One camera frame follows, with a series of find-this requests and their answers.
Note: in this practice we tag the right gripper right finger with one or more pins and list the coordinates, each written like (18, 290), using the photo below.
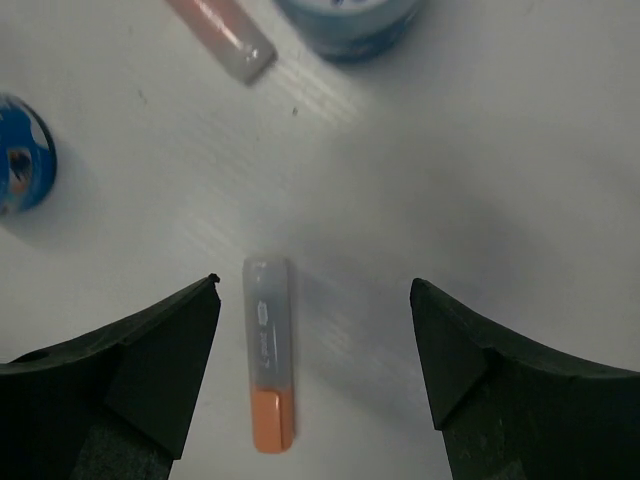
(509, 407)

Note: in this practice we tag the blue slime jar front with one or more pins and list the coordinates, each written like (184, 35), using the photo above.
(28, 157)

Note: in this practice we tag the blue slime jar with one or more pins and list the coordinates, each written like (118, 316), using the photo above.
(28, 157)
(350, 31)

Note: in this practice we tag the orange-capped pink highlighter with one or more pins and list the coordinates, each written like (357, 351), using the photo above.
(230, 36)

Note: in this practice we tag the orange-tipped grey highlighter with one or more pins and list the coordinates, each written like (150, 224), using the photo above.
(268, 327)

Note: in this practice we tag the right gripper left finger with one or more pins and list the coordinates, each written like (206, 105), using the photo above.
(114, 403)

